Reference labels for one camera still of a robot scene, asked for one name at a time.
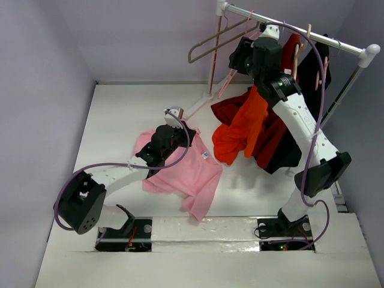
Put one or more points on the black t shirt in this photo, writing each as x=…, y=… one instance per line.
x=287, y=153

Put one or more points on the pink t shirt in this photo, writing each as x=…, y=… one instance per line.
x=195, y=178

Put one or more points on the orange t shirt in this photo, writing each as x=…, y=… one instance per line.
x=243, y=132

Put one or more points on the dark red t shirt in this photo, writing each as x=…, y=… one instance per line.
x=273, y=127

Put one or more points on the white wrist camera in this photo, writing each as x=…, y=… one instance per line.
x=270, y=31
x=173, y=116

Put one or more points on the grey velvet hanger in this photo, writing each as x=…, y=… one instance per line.
x=219, y=37

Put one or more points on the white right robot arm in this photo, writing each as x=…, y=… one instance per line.
x=324, y=162

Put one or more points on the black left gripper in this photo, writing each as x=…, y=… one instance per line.
x=182, y=132

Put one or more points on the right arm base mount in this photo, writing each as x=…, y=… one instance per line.
x=274, y=235

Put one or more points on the white metal clothes rack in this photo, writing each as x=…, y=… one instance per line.
x=365, y=56

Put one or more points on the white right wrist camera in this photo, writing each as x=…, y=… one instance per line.
x=270, y=31

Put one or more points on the pink wire hanger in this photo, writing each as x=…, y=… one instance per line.
x=234, y=58

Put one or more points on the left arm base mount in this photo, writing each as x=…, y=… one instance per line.
x=138, y=239

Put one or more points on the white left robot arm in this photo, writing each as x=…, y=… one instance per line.
x=80, y=204

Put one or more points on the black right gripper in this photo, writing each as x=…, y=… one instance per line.
x=238, y=57

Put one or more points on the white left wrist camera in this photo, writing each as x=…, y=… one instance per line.
x=173, y=116

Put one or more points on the wooden hanger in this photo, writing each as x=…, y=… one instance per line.
x=298, y=51

